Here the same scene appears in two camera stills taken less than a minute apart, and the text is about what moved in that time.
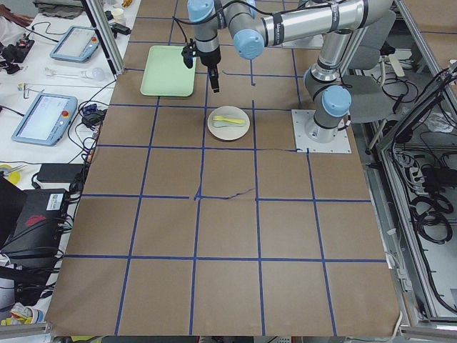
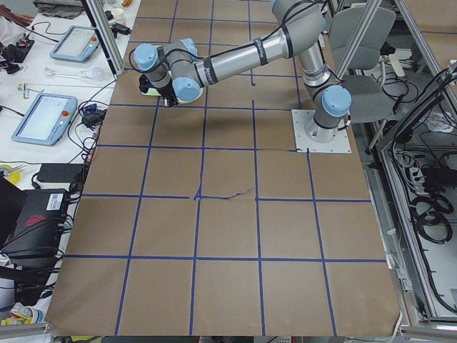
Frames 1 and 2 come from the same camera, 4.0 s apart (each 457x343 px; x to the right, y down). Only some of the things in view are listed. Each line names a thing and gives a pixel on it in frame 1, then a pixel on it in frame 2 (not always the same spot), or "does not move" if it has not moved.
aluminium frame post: (113, 56) does not move
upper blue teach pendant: (78, 43) does not move
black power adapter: (59, 172) does not move
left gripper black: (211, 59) to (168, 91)
